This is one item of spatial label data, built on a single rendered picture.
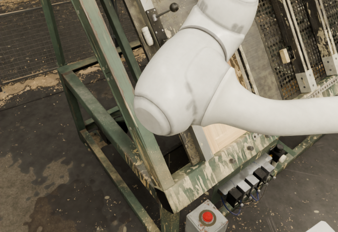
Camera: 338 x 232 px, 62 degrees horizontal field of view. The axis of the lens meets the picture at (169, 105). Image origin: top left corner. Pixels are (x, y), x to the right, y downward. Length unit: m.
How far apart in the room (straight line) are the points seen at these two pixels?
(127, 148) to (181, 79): 1.19
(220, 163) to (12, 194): 1.74
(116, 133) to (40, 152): 1.24
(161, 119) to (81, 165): 2.19
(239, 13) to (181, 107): 0.18
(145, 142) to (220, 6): 0.81
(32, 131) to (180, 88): 2.65
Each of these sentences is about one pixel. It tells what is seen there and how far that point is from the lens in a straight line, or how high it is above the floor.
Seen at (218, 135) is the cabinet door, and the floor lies 0.94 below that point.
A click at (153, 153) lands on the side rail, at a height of 1.04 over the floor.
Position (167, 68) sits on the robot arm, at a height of 1.77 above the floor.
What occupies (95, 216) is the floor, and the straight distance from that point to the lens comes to 2.27.
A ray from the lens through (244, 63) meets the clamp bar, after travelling 1.47.
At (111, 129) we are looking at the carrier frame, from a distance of 1.65.
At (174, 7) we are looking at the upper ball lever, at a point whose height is 1.51.
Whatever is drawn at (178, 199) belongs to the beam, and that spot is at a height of 0.86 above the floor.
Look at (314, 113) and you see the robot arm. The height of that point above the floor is 1.71.
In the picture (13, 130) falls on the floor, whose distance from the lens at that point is 3.06.
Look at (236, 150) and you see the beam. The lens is 1.45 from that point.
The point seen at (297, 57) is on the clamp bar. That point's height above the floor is 1.08.
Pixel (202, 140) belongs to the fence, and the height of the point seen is 0.98.
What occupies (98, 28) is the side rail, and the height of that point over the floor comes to 1.47.
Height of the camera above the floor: 1.99
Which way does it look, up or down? 43 degrees down
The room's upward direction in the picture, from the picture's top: straight up
